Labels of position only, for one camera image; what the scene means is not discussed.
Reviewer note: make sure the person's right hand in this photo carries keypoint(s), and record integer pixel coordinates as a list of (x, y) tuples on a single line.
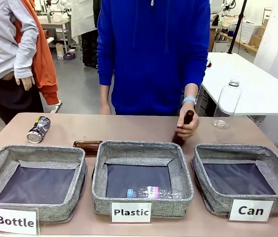
[(105, 108)]

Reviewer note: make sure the bystander bare hand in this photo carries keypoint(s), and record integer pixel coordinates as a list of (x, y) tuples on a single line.
[(26, 82)]

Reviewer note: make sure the person's left hand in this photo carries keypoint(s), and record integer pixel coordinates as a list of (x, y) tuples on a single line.
[(189, 128)]

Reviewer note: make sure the brown glass bottle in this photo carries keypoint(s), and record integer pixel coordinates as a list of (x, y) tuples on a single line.
[(87, 146), (189, 115)]

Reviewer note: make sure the person's left forearm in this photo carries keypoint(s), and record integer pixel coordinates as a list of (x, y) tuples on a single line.
[(192, 90)]

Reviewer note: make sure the person's right forearm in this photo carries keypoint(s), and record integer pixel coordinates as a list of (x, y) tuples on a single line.
[(103, 92)]

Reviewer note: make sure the crushed silver black can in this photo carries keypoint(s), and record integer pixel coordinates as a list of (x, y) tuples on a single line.
[(39, 129)]

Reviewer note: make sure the grey fabric basket Plastic label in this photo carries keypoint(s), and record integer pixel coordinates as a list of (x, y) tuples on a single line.
[(99, 177)]

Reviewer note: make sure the grey fabric basket Can label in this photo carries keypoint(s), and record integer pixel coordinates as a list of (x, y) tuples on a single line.
[(272, 168)]

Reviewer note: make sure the white Can label sign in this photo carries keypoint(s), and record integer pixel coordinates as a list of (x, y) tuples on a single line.
[(251, 210)]

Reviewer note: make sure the bystander black trousers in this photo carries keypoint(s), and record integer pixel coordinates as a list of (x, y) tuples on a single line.
[(10, 101)]

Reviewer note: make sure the orange jacket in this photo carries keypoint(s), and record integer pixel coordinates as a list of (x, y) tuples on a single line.
[(46, 66)]

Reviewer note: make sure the light blue wristband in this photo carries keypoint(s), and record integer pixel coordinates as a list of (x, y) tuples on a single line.
[(188, 100)]

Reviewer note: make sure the small cardboard box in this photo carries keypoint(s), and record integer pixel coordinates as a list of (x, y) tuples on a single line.
[(59, 50)]

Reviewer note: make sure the clear tall plastic bottle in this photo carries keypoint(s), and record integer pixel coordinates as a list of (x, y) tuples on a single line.
[(229, 101)]

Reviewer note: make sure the grey metal background table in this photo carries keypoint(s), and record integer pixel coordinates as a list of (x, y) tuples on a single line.
[(55, 24)]

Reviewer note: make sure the blue hoodie torso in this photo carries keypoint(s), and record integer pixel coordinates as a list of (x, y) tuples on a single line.
[(153, 54)]

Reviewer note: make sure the crushed plastic bottle blue cap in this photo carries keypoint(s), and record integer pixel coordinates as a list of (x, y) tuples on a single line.
[(153, 192)]

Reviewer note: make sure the white work table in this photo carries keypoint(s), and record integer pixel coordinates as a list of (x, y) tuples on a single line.
[(259, 91)]

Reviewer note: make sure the wooden workbench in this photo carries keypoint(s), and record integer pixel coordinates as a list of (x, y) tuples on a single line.
[(240, 43)]

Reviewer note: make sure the white Plastic label sign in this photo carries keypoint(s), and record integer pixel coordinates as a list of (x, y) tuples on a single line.
[(131, 212)]

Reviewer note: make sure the black tripod pole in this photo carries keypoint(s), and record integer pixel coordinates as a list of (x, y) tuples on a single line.
[(237, 27)]

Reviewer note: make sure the stacked cardboard boxes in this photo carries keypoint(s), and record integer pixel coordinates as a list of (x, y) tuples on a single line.
[(258, 35)]

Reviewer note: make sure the white Bottle label sign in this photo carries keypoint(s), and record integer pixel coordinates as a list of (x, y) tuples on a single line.
[(15, 221)]

